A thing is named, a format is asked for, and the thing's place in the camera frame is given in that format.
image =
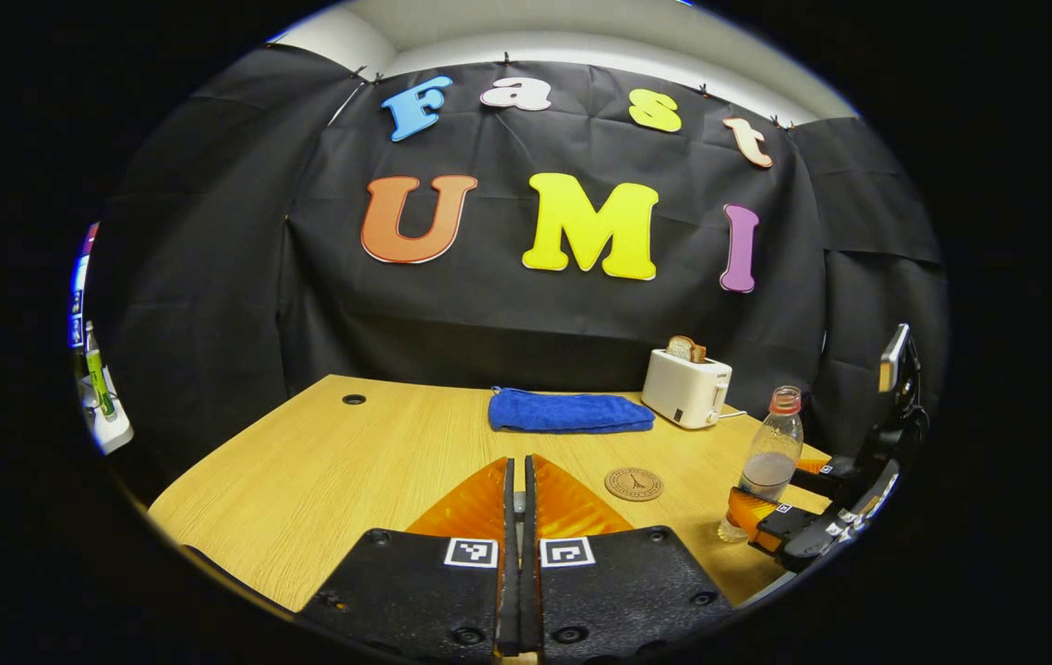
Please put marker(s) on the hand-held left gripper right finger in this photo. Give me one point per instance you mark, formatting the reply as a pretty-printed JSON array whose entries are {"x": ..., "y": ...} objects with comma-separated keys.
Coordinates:
[{"x": 618, "y": 591}]

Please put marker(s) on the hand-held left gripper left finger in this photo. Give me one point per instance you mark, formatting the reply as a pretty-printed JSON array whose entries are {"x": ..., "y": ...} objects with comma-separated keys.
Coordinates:
[{"x": 424, "y": 591}]

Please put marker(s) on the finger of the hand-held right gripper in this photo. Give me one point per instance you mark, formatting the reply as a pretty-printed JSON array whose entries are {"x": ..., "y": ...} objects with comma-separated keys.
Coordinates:
[
  {"x": 830, "y": 469},
  {"x": 784, "y": 528}
]

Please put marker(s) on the clear plastic water bottle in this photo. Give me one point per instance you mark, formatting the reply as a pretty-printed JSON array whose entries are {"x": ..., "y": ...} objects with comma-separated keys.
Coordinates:
[{"x": 770, "y": 453}]

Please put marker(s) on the round brown coaster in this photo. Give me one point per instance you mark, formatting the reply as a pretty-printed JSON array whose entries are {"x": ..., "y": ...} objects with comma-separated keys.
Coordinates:
[{"x": 634, "y": 484}]

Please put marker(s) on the green bottle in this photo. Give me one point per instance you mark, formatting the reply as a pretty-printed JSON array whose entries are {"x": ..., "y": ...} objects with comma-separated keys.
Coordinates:
[{"x": 99, "y": 379}]

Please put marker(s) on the white toaster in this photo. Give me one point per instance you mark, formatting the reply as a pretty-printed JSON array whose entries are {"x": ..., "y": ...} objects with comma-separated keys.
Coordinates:
[{"x": 683, "y": 392}]

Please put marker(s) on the blue towel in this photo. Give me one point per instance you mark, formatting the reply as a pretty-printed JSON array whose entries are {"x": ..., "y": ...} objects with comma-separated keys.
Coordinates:
[{"x": 570, "y": 412}]

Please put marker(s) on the toasted bread slice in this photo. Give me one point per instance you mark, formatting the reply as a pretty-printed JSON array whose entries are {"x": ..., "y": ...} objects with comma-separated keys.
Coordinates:
[{"x": 685, "y": 349}]

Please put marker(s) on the white side table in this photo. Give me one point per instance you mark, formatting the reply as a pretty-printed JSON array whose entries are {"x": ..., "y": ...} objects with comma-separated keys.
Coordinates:
[{"x": 112, "y": 432}]

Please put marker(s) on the computer monitor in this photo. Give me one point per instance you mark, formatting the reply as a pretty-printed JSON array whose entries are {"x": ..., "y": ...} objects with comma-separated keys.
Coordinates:
[{"x": 80, "y": 286}]

